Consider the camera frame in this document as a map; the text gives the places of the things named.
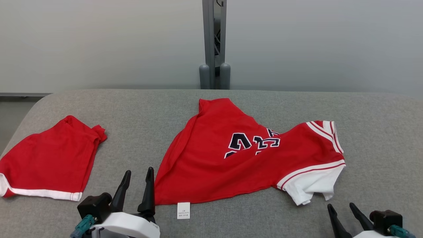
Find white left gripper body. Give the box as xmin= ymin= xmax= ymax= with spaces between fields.
xmin=90 ymin=212 xmax=161 ymax=238

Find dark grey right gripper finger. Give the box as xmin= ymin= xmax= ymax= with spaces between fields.
xmin=349 ymin=203 xmax=375 ymax=231
xmin=327 ymin=204 xmax=352 ymax=238

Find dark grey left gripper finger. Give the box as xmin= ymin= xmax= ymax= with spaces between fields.
xmin=109 ymin=170 xmax=132 ymax=213
xmin=137 ymin=167 xmax=156 ymax=217

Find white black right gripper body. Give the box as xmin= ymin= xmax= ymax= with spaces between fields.
xmin=352 ymin=230 xmax=395 ymax=238

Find red jersey shirt white sleeves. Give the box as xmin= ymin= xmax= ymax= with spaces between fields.
xmin=154 ymin=98 xmax=346 ymax=219

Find red shorts white stripe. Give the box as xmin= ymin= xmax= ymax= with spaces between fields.
xmin=0 ymin=115 xmax=107 ymax=201

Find teal right camera connector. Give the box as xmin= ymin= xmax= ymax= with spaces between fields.
xmin=387 ymin=225 xmax=417 ymax=238

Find teal camera connector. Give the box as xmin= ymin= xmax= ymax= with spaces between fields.
xmin=70 ymin=214 xmax=98 ymax=238
xmin=387 ymin=225 xmax=417 ymax=238

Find teal left camera connector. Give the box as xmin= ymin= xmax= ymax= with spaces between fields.
xmin=70 ymin=214 xmax=98 ymax=238

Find grey metal post two feet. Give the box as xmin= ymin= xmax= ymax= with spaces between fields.
xmin=199 ymin=0 xmax=231 ymax=90

